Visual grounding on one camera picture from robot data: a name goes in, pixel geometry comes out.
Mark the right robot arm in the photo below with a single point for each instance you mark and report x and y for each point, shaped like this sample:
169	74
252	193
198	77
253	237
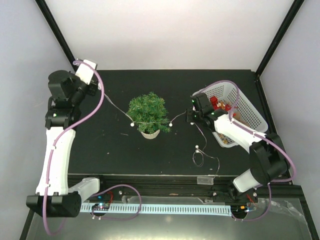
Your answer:
267	158

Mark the white perforated plastic basket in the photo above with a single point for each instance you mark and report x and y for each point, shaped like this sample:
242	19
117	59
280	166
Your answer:
244	110

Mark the right black frame post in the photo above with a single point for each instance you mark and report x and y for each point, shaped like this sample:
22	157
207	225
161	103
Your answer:
283	28

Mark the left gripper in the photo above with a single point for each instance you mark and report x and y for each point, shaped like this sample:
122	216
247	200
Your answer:
94	83

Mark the light blue slotted cable duct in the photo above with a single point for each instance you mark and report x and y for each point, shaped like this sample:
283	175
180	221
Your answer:
161	209

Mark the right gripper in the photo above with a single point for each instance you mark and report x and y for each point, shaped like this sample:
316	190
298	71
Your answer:
189	117

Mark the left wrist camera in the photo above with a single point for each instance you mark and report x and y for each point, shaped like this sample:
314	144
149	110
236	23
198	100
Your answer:
84	72

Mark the left black frame post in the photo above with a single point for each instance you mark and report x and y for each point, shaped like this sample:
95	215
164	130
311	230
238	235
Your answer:
53	25

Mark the red gift box ornament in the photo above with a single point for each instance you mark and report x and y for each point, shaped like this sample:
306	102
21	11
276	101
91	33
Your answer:
214	101

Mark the small green christmas tree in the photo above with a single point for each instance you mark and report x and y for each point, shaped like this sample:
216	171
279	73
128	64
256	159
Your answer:
149	114

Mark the black frame post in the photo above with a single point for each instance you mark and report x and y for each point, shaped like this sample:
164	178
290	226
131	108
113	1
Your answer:
283	28
53	25

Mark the small circuit board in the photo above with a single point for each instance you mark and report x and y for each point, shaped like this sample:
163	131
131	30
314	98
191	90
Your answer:
100	207

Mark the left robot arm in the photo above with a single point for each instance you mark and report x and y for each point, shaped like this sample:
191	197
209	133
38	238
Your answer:
53	197

